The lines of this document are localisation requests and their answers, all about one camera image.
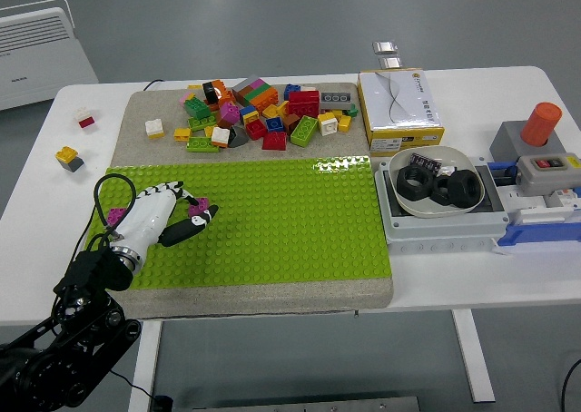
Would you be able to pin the dark green toy brick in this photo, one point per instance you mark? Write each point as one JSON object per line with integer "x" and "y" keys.
{"x": 196, "y": 107}

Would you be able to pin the blue yellow toy brick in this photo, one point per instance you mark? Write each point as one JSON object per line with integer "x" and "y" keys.
{"x": 249, "y": 114}

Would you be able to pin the pale grey bowl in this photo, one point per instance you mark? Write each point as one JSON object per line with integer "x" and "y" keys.
{"x": 458, "y": 158}

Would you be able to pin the white table leg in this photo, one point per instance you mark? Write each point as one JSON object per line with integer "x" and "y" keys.
{"x": 150, "y": 362}
{"x": 474, "y": 362}

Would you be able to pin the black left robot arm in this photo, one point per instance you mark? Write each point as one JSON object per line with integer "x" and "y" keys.
{"x": 95, "y": 267}

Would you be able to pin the small white toy brick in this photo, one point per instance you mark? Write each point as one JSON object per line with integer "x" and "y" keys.
{"x": 308, "y": 88}
{"x": 81, "y": 112}

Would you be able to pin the dark grey sloped brick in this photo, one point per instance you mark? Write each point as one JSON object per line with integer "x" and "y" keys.
{"x": 237, "y": 137}

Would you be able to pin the green studded baseplate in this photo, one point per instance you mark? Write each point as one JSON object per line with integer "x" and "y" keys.
{"x": 272, "y": 226}

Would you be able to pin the grey plastic junction box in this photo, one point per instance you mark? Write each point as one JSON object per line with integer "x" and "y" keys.
{"x": 436, "y": 235}

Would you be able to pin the white yellow cardboard box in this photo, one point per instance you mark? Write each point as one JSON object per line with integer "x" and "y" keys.
{"x": 399, "y": 108}

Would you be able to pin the grey block base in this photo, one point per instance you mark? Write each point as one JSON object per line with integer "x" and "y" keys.
{"x": 506, "y": 142}

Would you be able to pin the lime green long brick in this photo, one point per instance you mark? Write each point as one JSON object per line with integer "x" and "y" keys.
{"x": 304, "y": 131}

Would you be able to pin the black toy brick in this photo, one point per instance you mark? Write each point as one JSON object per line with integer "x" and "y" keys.
{"x": 209, "y": 92}

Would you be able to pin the multicolour stacked brick block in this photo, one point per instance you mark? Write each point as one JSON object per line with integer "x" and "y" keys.
{"x": 255, "y": 92}

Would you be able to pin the white yellow toy brick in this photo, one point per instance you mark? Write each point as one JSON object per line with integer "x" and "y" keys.
{"x": 327, "y": 123}

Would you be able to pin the small dark green brick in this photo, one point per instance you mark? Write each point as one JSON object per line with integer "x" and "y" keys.
{"x": 351, "y": 110}

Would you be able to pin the grey push-button switch box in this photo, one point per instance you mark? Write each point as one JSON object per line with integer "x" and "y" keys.
{"x": 544, "y": 178}

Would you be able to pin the white panel heater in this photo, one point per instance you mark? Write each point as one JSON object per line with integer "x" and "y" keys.
{"x": 41, "y": 67}

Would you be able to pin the small black hex nut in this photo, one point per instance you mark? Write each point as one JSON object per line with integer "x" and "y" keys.
{"x": 438, "y": 196}

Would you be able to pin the small yellow toy brick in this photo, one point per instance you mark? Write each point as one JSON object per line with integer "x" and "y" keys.
{"x": 195, "y": 86}
{"x": 337, "y": 113}
{"x": 208, "y": 131}

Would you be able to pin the large red toy brick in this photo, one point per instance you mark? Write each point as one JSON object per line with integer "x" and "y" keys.
{"x": 303, "y": 103}

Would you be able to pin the purple circuit board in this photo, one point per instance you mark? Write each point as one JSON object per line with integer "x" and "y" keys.
{"x": 424, "y": 161}

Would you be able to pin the black plug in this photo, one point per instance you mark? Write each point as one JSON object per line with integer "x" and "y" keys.
{"x": 162, "y": 402}

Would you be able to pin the lime green toy brick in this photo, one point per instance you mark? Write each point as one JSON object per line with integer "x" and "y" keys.
{"x": 202, "y": 122}

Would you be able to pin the grey-brown fabric mat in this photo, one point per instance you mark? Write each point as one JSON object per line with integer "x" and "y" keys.
{"x": 272, "y": 301}

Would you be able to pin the blue plastic holder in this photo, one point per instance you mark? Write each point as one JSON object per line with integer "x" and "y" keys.
{"x": 535, "y": 237}

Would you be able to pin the large black hex nut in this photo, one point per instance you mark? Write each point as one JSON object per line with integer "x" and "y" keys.
{"x": 408, "y": 189}
{"x": 458, "y": 199}

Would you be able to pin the brown toy brick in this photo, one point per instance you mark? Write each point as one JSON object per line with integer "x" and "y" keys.
{"x": 290, "y": 123}

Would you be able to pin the silver floor plate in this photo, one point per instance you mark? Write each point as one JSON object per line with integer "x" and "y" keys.
{"x": 385, "y": 47}
{"x": 391, "y": 62}

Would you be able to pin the orange flat toy brick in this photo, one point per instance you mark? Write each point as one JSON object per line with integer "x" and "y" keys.
{"x": 219, "y": 144}

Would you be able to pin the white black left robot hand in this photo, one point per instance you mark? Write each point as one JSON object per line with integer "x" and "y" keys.
{"x": 145, "y": 217}

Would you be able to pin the magenta toy brick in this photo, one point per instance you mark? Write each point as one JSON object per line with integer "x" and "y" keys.
{"x": 116, "y": 215}
{"x": 229, "y": 113}
{"x": 199, "y": 208}

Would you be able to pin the silver foil packet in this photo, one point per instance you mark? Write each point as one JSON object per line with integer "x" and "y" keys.
{"x": 447, "y": 170}

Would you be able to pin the lime green flat brick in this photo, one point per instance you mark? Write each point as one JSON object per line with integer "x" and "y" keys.
{"x": 199, "y": 144}

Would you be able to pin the dark red toy brick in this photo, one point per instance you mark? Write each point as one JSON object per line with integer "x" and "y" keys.
{"x": 87, "y": 123}

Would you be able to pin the pink toy brick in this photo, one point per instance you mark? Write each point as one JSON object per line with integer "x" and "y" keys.
{"x": 186, "y": 97}

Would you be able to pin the white electrical module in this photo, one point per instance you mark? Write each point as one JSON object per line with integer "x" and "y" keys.
{"x": 563, "y": 199}

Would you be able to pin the orange cylinder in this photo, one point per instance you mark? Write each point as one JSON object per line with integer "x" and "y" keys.
{"x": 540, "y": 124}

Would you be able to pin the blue black connector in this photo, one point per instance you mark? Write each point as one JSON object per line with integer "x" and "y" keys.
{"x": 504, "y": 171}

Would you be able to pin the grey long toy brick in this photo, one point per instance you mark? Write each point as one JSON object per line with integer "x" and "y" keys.
{"x": 336, "y": 99}

